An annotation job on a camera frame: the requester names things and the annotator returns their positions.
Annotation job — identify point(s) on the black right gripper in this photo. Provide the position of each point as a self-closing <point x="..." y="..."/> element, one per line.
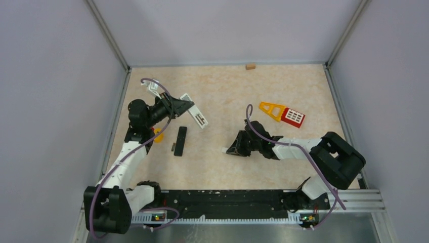
<point x="237" y="148"/>

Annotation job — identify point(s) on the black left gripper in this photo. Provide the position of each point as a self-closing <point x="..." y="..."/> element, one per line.
<point x="180" y="106"/>

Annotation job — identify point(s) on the white remote control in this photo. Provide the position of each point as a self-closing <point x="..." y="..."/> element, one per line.
<point x="195" y="112"/>

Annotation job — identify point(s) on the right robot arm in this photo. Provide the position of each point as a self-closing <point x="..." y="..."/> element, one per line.
<point x="336" y="162"/>

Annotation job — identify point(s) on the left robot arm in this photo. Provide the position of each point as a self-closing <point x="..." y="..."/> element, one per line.
<point x="130" y="161"/>

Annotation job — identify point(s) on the black remote control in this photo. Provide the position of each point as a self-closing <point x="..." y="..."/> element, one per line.
<point x="180" y="142"/>

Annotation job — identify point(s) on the red and yellow toy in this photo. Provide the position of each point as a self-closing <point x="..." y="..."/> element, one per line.
<point x="158" y="135"/>

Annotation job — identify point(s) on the red toy window block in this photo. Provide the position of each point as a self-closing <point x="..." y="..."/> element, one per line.
<point x="292" y="117"/>

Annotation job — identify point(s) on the small wooden block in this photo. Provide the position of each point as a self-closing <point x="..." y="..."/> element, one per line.
<point x="250" y="66"/>

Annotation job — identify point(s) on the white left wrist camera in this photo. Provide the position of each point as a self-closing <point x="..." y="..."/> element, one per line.
<point x="151" y="88"/>

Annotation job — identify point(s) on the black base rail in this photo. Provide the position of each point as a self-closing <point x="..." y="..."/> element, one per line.
<point x="239" y="204"/>

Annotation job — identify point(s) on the aluminium frame rail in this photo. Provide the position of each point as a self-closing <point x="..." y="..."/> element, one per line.
<point x="346" y="201"/>

